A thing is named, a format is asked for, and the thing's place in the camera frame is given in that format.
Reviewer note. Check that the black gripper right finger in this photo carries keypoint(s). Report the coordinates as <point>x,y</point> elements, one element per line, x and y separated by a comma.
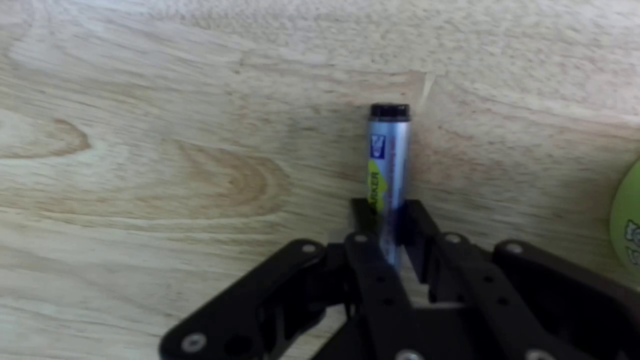
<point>532,306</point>

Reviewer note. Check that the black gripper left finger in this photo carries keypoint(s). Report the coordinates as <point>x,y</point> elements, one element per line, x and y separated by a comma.
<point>280,301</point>

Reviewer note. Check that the silver marker with black cap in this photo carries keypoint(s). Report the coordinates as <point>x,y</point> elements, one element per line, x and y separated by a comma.
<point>391,160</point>

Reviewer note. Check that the yellow-green mug cup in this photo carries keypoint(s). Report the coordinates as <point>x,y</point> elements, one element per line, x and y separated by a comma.
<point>628,221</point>

